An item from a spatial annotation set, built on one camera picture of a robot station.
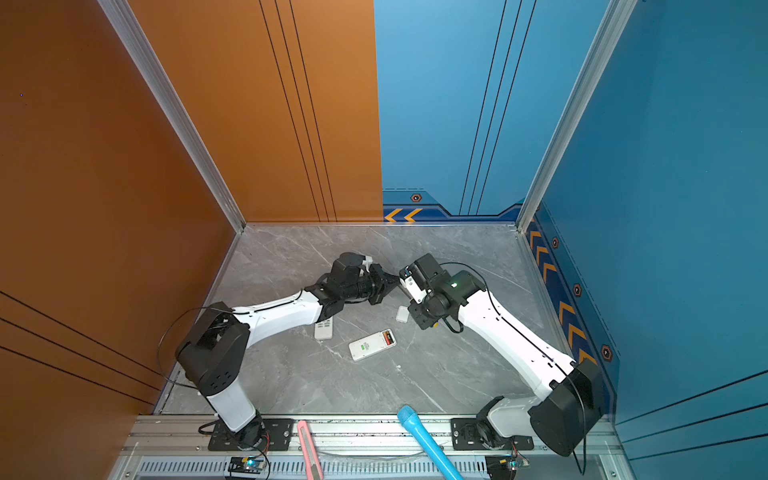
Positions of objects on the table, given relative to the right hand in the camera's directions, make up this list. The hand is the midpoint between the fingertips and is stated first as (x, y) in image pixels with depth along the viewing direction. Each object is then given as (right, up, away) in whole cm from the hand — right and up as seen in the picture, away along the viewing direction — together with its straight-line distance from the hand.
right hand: (420, 310), depth 78 cm
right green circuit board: (+19, -36, -8) cm, 41 cm away
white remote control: (-29, -9, +13) cm, 32 cm away
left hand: (-3, +9, +4) cm, 10 cm away
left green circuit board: (-42, -35, -7) cm, 56 cm away
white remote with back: (-13, -11, +9) cm, 20 cm away
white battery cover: (-4, -5, +17) cm, 19 cm away
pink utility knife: (-26, -34, -8) cm, 44 cm away
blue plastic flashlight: (-3, -25, -5) cm, 26 cm away
